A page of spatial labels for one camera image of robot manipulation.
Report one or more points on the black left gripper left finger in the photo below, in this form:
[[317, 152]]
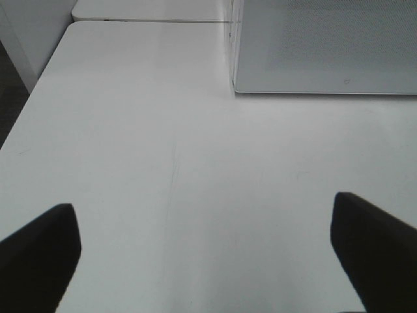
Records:
[[39, 260]]

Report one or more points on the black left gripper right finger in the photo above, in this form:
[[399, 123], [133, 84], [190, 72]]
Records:
[[377, 251]]

